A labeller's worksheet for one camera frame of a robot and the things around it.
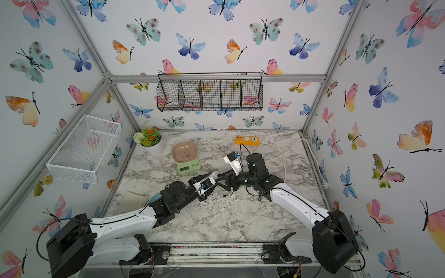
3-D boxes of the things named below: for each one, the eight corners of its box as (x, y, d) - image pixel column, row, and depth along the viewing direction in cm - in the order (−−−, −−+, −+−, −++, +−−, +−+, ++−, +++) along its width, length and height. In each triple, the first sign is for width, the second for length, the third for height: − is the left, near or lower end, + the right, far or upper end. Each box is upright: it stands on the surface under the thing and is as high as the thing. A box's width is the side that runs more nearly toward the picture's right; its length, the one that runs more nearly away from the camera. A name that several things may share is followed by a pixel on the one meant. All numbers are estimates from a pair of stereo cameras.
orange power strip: (234, 144, 116) (234, 140, 113) (235, 139, 119) (235, 135, 116) (259, 145, 115) (259, 142, 112) (259, 140, 118) (259, 137, 115)
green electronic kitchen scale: (179, 175, 101) (178, 172, 99) (177, 165, 105) (176, 162, 103) (201, 169, 104) (200, 166, 101) (198, 160, 108) (198, 157, 105)
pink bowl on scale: (171, 164, 106) (169, 159, 102) (175, 147, 115) (173, 141, 110) (196, 164, 106) (195, 159, 102) (199, 147, 115) (198, 141, 110)
